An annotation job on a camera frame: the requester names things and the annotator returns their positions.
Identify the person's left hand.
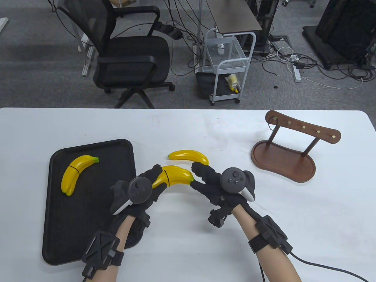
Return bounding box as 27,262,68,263
110,164,167,229

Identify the person's right hand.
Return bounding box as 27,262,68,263
190,162,251,228

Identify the person's left forearm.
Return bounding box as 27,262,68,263
88,214,135,282

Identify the person's right forearm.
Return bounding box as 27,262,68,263
232,206,301,282

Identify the grey handheld controller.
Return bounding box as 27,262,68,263
110,176,153,215
220,167,255,202

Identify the brown wooden hook stand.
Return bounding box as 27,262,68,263
251,110,342,183

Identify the black plastic tray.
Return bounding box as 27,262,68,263
42,139,144,266

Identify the black mesh bin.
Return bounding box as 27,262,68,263
195,71,216,99

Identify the white utility cart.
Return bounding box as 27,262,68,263
203,28,256,106

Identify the yellow white bottle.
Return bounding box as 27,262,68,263
225,73,240,94

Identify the black office chair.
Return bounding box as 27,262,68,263
57,0,176,109

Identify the metal floor box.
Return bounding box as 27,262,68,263
269,35,292,57

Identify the dark top side table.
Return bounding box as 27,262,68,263
197,0,263,56

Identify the cardboard box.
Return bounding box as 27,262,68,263
110,0,137,9

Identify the black equipment base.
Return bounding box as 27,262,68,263
303,0,376,70

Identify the silver metal frame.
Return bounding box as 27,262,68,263
78,18,96,77

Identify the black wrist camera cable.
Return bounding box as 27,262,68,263
289,253,369,282

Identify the tangle of black cables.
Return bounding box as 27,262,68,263
260,44,376,88

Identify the white floor cable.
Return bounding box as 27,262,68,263
300,75,365,90

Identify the black metal desk frame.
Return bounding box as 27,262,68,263
246,0,280,56

